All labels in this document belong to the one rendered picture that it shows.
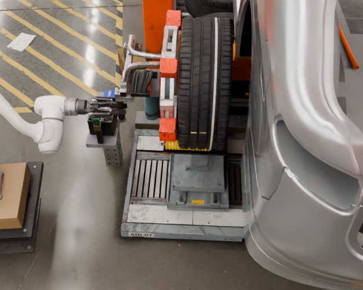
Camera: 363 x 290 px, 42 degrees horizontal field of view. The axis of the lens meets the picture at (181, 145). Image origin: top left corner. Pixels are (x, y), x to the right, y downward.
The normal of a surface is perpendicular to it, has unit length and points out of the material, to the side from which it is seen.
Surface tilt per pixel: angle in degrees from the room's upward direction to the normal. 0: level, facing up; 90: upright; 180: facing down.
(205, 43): 14
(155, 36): 90
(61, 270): 0
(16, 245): 0
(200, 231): 0
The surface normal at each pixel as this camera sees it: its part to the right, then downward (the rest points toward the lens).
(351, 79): 0.00, -0.34
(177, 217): 0.01, -0.64
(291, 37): -0.65, -0.45
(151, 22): -0.04, 0.77
